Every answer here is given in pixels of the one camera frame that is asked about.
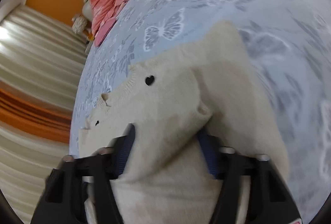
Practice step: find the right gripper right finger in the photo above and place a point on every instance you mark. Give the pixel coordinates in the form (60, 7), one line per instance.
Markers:
(224, 164)

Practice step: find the cream striped curtain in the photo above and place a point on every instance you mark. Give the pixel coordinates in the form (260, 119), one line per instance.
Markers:
(41, 64)

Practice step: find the cream knit sweater black hearts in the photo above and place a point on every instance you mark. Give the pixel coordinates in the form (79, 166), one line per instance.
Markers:
(169, 98)

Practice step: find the grey butterfly print bedspread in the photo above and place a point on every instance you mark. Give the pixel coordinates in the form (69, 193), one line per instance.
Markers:
(287, 40)

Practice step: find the fluffy white bedside ornament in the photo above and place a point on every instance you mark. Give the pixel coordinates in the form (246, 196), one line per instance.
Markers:
(79, 23)

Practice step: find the pink garment on bed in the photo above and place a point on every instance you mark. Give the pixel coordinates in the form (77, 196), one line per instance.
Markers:
(105, 14)

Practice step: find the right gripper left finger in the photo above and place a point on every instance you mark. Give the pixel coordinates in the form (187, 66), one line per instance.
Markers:
(106, 165)

